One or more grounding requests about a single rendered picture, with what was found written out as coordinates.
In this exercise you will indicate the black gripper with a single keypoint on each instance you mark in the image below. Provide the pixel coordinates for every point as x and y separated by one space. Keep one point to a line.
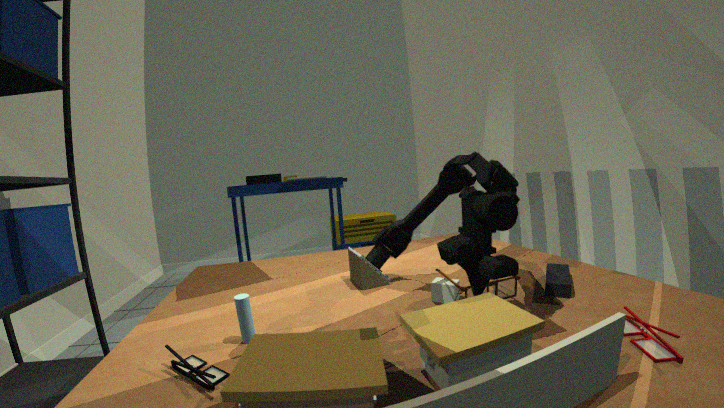
485 268

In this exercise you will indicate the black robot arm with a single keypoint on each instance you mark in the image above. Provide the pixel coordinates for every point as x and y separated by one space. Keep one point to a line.
495 209

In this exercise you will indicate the black-framed glasses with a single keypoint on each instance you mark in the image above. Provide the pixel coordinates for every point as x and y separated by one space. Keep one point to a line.
206 379

